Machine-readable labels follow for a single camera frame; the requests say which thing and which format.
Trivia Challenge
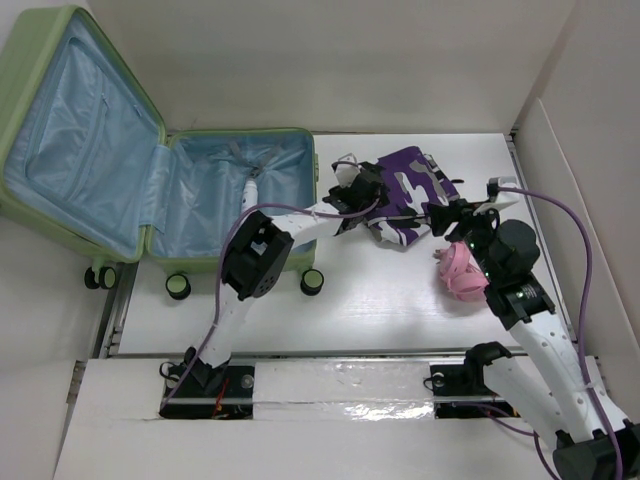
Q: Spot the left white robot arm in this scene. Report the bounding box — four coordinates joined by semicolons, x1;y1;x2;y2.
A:
181;161;388;397

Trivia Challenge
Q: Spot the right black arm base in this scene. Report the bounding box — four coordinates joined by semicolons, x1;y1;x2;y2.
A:
423;341;519;419

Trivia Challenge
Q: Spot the aluminium front rail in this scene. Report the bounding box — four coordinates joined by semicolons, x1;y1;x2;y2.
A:
99;344;596;364

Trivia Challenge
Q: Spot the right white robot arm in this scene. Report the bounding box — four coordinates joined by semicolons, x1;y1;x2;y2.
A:
428;199;639;479

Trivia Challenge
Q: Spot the white plastic bottle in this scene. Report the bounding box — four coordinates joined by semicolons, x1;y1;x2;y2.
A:
241;178;259;213

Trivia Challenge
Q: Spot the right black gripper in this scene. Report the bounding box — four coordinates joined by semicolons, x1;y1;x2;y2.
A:
427;198;501;283

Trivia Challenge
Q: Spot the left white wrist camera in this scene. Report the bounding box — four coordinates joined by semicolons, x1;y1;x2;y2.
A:
331;154;360;187

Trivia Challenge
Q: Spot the purple camouflage garment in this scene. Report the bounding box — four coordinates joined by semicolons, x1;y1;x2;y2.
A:
365;146;459;247

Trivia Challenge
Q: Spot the purple cable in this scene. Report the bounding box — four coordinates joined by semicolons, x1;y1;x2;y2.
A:
494;182;624;476
162;157;381;416

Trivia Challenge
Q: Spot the pink mesh bath pouf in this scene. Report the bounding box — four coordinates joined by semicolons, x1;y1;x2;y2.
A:
434;242;488;303

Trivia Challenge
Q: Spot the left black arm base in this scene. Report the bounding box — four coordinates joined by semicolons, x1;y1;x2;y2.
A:
159;360;255;420

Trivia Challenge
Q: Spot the green hard-shell suitcase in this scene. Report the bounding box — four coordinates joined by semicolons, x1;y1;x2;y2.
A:
1;5;318;300

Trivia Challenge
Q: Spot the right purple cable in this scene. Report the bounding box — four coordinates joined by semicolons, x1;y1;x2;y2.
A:
494;182;624;476

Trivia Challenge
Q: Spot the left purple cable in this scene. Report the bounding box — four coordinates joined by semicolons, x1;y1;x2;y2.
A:
162;157;381;416

